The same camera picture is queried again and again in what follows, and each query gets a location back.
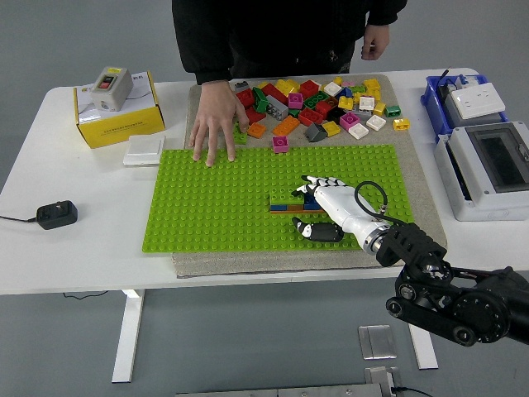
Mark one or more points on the dark grey small brick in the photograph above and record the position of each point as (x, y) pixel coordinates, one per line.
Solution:
(241, 86)

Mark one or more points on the orange flat plate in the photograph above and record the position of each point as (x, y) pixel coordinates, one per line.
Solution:
(289, 213)

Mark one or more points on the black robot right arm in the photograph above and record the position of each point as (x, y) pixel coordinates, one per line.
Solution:
(413, 244)

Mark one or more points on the brown square brick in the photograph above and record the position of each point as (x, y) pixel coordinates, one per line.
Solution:
(296, 208)

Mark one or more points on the pink flat brick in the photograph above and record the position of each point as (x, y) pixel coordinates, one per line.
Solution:
(347, 83)

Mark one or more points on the black rod in bin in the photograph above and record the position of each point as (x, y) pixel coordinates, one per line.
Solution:
(444, 74)

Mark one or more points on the grey-brown mat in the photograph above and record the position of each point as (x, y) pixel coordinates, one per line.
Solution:
(194, 103)

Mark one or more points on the white socket panel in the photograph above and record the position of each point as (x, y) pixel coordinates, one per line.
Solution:
(478, 100)

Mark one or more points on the large metal floor plate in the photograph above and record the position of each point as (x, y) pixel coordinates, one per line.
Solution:
(377, 341)

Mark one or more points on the blue square brick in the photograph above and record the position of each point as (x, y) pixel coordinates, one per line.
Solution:
(279, 208)
(311, 203)

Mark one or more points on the person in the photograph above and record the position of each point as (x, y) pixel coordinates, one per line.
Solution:
(289, 33)

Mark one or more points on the black brick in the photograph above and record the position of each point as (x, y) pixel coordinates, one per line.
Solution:
(335, 113)

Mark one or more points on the grey enclosure with window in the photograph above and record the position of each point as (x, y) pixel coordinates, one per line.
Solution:
(467, 140)

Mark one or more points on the dark green long brick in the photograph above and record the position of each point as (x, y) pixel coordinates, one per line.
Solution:
(316, 99)

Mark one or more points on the metal bracket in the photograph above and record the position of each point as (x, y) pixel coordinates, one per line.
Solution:
(380, 378)

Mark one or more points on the lime green studded baseplate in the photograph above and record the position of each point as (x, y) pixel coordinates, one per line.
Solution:
(215, 198)

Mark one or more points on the white square brick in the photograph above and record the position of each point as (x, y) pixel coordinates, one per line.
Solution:
(366, 102)
(375, 122)
(358, 130)
(332, 88)

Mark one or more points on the white wall switch plate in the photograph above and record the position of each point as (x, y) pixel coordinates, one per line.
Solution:
(143, 151)

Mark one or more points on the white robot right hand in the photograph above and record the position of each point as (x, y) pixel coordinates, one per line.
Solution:
(343, 207)

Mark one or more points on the orange long brick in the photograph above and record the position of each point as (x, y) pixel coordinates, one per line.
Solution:
(286, 125)

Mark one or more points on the long grey brick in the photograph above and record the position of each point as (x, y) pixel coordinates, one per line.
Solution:
(276, 106)

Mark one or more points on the person's right forearm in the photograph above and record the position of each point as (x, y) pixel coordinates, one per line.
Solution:
(206, 49)

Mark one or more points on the yellow square brick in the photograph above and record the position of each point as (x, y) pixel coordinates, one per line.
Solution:
(379, 108)
(345, 102)
(330, 128)

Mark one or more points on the black power adapter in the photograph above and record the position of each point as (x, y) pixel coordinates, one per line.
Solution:
(56, 215)

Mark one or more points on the person's left forearm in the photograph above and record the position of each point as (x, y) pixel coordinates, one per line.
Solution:
(387, 12)

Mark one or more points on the person's right hand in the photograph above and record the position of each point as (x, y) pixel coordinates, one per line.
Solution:
(217, 112)

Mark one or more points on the blue plastic bin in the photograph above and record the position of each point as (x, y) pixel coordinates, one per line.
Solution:
(434, 107)

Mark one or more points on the metal bar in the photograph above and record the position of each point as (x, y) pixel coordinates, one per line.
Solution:
(281, 391)

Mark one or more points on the grey plastic enclosure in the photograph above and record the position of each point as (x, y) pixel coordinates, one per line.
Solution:
(454, 113)

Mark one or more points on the white table leg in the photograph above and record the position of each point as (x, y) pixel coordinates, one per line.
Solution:
(128, 331)
(425, 351)

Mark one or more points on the large red brick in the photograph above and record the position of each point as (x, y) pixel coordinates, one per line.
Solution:
(246, 98)

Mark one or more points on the dark brown brick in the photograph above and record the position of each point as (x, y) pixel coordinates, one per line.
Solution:
(330, 101)

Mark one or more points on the green small brick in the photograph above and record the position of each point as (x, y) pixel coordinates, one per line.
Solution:
(294, 112)
(392, 110)

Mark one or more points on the person's left hand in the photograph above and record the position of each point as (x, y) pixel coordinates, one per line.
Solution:
(375, 42)

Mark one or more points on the yellow cardboard box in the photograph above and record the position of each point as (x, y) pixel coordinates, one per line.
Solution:
(120, 132)

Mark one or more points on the orange square brick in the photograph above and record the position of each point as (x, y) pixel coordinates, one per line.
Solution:
(256, 130)

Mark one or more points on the lime green long brick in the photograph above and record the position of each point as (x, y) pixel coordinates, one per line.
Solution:
(283, 197)

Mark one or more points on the long red brick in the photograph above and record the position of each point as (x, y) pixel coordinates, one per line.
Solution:
(273, 92)

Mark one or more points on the pink square brick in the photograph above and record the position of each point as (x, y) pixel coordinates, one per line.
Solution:
(280, 144)
(349, 120)
(295, 100)

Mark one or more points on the grey push-button switch box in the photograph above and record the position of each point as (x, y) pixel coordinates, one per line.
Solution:
(111, 97)

